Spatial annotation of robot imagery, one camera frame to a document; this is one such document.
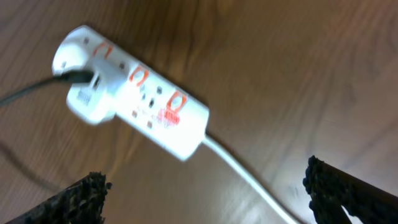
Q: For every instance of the white power strip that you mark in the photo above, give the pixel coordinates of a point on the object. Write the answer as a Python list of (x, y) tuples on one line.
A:
[(125, 87)]

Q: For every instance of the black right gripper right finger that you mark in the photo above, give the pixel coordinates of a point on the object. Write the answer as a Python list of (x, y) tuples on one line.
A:
[(336, 195)]

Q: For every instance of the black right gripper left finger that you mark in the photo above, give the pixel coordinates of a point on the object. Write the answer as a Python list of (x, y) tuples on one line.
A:
[(80, 203)]

